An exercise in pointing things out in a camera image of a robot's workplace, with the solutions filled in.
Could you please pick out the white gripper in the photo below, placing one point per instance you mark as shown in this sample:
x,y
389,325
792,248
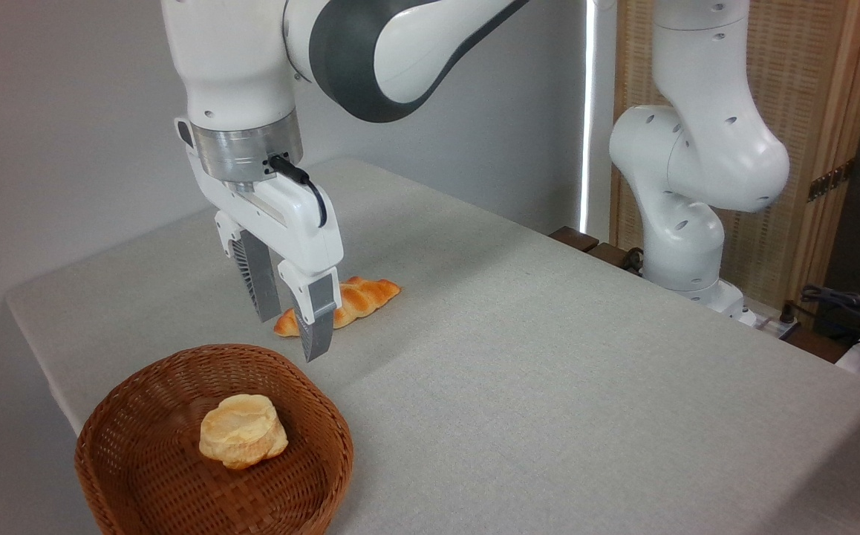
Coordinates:
x,y
292,215

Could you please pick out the long twisted golden bread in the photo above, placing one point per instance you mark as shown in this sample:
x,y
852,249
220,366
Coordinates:
x,y
359,296

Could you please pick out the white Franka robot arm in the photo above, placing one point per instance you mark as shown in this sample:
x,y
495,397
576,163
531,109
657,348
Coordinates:
x,y
697,148

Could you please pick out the round pale bread roll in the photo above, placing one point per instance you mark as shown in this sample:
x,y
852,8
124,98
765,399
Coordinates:
x,y
243,431

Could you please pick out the brown woven wicker basket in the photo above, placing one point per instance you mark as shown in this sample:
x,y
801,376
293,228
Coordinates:
x,y
140,453

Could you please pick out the grey tablecloth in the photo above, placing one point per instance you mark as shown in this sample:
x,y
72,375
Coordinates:
x,y
549,386

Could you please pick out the dark brown wooden block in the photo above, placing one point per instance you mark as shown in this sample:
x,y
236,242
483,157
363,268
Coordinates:
x,y
610,255
573,238

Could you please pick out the wooden folding screen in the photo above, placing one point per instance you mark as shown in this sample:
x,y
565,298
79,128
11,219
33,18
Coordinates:
x,y
794,74

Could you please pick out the dark metal screen hinge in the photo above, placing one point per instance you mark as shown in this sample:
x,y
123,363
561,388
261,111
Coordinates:
x,y
829,180

